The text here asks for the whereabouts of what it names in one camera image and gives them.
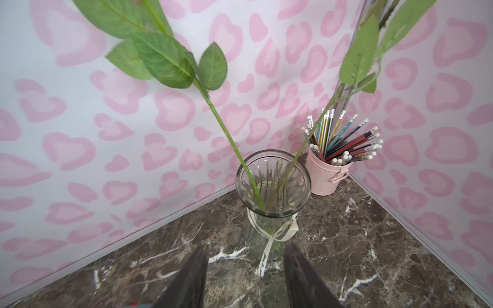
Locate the clear ribbed glass vase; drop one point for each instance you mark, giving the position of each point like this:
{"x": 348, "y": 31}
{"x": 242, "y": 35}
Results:
{"x": 274, "y": 187}

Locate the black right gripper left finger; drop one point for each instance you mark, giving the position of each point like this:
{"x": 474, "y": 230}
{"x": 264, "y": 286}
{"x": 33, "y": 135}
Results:
{"x": 188, "y": 286}

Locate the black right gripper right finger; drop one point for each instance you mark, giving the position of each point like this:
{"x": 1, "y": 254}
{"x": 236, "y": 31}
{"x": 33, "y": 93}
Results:
{"x": 304, "y": 287}

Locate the light pink rose with stem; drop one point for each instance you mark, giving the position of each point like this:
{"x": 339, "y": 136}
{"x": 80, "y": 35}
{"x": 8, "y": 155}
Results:
{"x": 378, "y": 31}

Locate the pink cup of straws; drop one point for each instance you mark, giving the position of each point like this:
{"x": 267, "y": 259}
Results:
{"x": 334, "y": 147}

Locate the teal cylindrical vase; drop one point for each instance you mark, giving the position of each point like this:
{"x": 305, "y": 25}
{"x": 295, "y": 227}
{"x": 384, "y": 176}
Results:
{"x": 137, "y": 305}

